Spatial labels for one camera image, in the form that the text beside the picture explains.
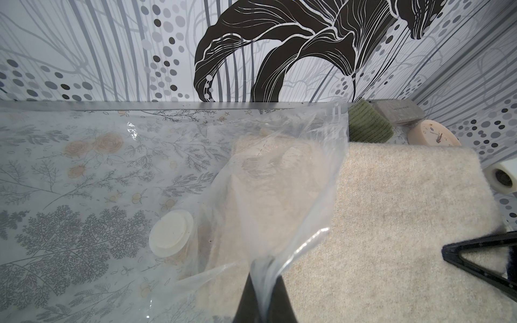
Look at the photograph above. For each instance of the pink round clock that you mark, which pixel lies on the pink round clock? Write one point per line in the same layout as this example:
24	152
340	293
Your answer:
433	134

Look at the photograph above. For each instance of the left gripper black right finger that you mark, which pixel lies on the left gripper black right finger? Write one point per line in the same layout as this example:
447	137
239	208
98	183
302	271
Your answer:
280	308

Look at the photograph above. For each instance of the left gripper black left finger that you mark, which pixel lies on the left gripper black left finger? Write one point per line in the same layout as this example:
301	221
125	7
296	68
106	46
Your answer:
248	309

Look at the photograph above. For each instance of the beige fluffy cloth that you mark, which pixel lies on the beige fluffy cloth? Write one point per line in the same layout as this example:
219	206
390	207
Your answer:
396	207

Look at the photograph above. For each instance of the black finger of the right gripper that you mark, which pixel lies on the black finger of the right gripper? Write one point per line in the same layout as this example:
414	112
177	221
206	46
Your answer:
453	254

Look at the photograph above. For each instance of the clear plastic vacuum bag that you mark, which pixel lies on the clear plastic vacuum bag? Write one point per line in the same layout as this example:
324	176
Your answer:
102	211

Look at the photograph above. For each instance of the grey sponge block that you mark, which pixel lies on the grey sponge block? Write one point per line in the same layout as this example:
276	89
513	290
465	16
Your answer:
399	112

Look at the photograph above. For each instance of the green scarf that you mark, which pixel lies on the green scarf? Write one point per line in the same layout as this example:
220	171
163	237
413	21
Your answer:
366	125

